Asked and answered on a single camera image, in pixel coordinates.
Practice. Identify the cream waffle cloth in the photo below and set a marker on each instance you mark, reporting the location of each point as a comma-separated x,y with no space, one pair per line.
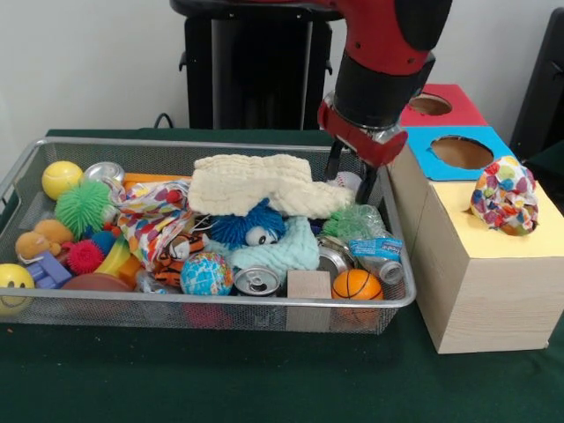
247,185

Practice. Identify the dark green tablecloth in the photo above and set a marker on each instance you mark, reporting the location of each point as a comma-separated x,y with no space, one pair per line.
264,383

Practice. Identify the colourful dotted napkin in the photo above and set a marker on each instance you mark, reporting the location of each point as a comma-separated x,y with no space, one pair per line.
502,198
150,216

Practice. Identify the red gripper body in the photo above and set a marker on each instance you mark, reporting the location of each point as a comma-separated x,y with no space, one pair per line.
352,136

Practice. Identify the white baseball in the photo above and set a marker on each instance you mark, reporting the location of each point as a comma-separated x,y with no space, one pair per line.
350,178

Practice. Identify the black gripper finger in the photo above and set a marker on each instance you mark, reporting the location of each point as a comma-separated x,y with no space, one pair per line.
331,163
365,185

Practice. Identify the green spiky ball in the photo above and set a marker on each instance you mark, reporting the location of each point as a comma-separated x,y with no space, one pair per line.
81,207

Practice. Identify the light blue cloth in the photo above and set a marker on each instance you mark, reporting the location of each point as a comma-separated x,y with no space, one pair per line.
286,251

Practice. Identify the wooden box with three holes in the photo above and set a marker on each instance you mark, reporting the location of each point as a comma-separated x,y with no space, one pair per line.
484,299

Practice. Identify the green cloth side table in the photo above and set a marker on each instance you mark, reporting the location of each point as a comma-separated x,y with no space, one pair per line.
551,165

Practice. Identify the yellow smiley ball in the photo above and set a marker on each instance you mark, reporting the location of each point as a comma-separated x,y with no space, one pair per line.
15,282

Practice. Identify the silver mesh bin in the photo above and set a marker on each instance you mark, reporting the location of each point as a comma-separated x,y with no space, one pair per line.
132,315

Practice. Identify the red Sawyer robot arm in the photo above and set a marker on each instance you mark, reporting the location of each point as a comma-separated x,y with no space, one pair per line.
379,88

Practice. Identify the yellow tennis ball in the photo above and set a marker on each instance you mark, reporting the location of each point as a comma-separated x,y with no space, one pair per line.
61,180

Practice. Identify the blue spiky ball with eyes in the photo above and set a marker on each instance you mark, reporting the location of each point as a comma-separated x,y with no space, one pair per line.
247,224

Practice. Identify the black upright board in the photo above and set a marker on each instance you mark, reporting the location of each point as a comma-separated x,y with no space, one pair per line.
546,88

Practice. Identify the small globe ball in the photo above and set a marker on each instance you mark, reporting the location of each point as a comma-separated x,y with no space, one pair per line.
206,273

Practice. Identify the orange basketball toy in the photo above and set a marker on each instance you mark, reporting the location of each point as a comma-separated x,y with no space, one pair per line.
357,285

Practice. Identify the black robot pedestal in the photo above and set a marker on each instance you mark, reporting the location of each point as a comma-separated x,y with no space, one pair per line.
247,66

